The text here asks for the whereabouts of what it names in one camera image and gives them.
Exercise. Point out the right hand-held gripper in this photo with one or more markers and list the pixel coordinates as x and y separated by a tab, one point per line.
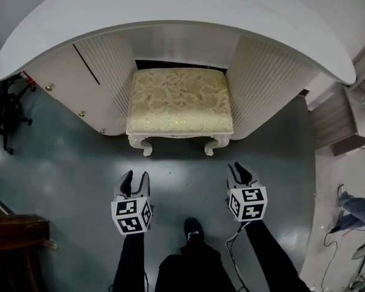
249	204

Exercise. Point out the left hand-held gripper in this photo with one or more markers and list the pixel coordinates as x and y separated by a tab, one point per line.
129	214

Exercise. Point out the cream upholstered stool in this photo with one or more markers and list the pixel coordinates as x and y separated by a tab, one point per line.
179	102

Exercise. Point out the white curved vanity desk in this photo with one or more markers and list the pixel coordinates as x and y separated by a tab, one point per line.
170	8

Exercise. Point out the person's right forearm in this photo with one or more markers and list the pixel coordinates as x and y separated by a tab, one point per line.
270	254

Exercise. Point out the person's left forearm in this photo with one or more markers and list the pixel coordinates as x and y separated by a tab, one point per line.
129	263

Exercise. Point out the person's right black shoe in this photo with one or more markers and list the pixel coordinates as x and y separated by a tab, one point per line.
194	228

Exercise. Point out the person's legs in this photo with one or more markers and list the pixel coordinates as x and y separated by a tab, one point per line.
191	269

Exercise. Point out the grey wooden shelf desk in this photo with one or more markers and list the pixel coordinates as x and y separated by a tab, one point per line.
337	120

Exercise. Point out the black office chair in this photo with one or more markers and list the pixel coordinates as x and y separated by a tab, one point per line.
3	105

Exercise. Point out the dark wooden slatted frame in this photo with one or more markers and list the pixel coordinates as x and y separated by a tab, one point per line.
15	248

